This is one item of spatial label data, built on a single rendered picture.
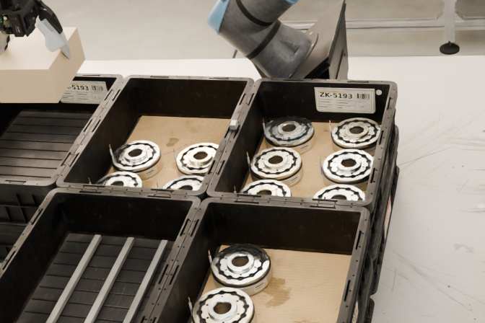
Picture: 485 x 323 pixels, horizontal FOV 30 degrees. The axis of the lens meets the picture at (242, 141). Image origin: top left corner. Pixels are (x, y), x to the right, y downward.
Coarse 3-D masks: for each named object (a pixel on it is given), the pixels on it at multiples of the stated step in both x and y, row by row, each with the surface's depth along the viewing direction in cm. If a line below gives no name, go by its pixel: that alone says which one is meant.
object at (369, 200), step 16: (256, 80) 191; (272, 80) 191; (288, 80) 190; (304, 80) 189; (320, 80) 188; (336, 80) 187; (352, 80) 187; (368, 80) 186; (384, 112) 176; (240, 128) 178; (384, 128) 171; (384, 144) 167; (224, 160) 170; (208, 192) 162; (368, 192) 157; (368, 208) 155
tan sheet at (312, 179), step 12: (324, 132) 190; (264, 144) 189; (324, 144) 187; (300, 156) 184; (312, 156) 184; (324, 156) 183; (372, 156) 181; (312, 168) 181; (252, 180) 180; (300, 180) 178; (312, 180) 177; (300, 192) 175; (312, 192) 175
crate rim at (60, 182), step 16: (128, 80) 199; (144, 80) 199; (160, 80) 198; (176, 80) 196; (192, 80) 195; (208, 80) 194; (224, 80) 193; (240, 80) 192; (112, 96) 194; (240, 112) 182; (96, 128) 184; (80, 144) 180; (224, 144) 174; (64, 176) 172; (208, 176) 166; (144, 192) 165; (160, 192) 164; (176, 192) 164; (192, 192) 163
